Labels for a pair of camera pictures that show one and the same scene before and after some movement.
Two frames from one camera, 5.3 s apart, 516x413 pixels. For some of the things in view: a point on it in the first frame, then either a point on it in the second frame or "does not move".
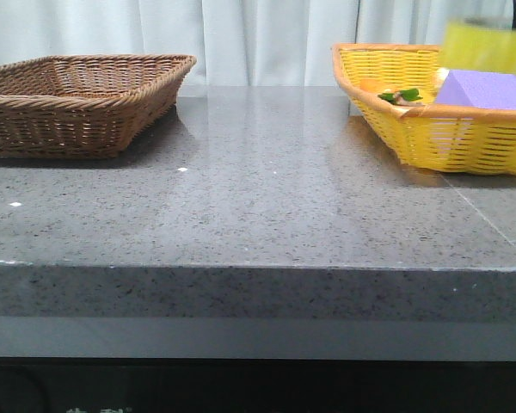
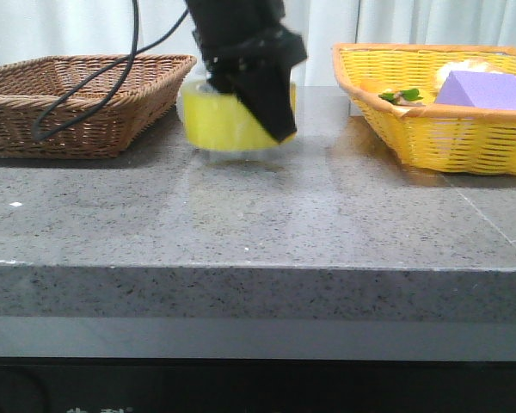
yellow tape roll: (482, 47) -> (221, 121)
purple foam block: (484, 89) does not move
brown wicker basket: (76, 107) does not move
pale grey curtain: (258, 43) does not move
